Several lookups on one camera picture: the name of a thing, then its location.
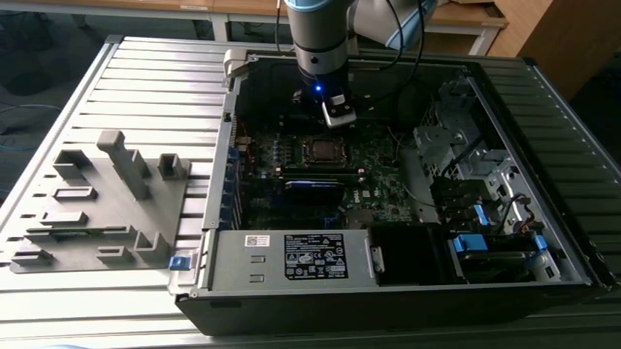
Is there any black drive cable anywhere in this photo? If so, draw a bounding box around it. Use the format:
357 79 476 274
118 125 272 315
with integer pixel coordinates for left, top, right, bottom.
499 192 531 230

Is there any black RAM slot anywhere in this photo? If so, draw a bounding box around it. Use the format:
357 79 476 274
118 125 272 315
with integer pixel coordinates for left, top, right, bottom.
284 172 364 181
282 165 364 175

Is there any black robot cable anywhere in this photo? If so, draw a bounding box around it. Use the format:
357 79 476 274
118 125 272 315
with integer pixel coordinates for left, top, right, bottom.
276 0 428 110

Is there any black and silver PC case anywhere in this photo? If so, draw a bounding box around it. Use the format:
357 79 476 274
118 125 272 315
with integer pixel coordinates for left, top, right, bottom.
168 49 621 337

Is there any wide blue disk carrier handle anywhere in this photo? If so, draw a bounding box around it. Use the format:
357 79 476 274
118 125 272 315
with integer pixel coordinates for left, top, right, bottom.
451 233 489 252

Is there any silver metal drive cage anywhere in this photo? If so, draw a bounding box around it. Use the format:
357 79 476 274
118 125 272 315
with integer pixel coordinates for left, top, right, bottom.
412 68 524 190

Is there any wooden desk with white legs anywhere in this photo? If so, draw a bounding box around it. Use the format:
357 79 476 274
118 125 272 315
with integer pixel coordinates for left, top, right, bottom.
0 0 229 43
213 0 509 55

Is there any grey plastic case latch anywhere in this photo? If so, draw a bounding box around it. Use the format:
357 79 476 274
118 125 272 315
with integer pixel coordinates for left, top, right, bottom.
222 49 250 88

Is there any silver CPU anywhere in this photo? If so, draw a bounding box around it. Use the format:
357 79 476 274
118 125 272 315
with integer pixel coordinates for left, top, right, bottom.
313 140 341 161

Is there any wooden cabinet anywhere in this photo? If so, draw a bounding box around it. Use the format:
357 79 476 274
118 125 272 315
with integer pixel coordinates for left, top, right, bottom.
488 0 621 101

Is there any black graphics card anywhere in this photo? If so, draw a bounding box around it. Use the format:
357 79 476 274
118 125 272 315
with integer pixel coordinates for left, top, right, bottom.
285 180 347 214

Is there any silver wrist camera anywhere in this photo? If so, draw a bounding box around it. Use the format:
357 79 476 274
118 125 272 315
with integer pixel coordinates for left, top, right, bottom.
321 95 360 129

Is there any black power cable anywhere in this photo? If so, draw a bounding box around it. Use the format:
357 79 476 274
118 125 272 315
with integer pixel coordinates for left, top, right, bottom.
440 133 487 182

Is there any green motherboard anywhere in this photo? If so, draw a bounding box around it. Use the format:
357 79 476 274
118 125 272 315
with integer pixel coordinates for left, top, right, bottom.
236 121 424 230

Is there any black hard disk drive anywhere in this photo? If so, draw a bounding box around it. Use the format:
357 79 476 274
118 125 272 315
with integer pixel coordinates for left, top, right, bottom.
459 251 531 283

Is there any black plastic fan housing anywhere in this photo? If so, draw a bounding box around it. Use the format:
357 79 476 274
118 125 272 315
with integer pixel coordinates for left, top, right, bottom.
368 223 453 286

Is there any CPU socket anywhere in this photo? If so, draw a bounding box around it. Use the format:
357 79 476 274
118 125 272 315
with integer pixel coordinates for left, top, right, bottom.
301 134 356 169

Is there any blue card retainer strip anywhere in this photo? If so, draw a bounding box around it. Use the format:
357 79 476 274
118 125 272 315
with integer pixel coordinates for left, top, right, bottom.
218 145 244 230

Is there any grey power supply unit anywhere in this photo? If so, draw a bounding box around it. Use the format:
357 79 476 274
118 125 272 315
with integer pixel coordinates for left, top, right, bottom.
208 228 380 292

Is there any grey parts rack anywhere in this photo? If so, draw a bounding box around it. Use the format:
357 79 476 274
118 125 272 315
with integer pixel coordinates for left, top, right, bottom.
9 130 194 274

